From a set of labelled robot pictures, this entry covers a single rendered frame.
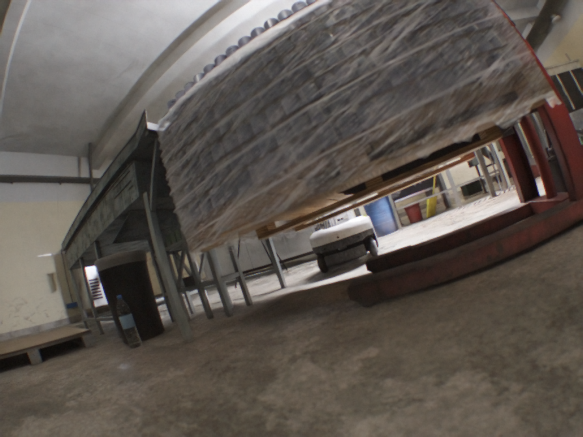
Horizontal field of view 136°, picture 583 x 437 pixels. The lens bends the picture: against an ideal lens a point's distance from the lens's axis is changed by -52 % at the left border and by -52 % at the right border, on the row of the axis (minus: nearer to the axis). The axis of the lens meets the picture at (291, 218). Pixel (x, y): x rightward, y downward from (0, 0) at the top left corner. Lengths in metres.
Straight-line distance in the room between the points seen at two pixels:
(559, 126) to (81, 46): 6.00
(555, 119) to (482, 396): 0.97
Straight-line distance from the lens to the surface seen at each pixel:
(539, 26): 10.35
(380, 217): 3.77
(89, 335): 2.23
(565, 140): 1.14
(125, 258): 1.70
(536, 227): 1.01
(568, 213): 1.10
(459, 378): 0.49
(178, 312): 1.28
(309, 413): 0.51
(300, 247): 3.71
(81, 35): 5.46
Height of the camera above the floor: 0.32
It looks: 6 degrees up
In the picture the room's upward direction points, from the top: 18 degrees counter-clockwise
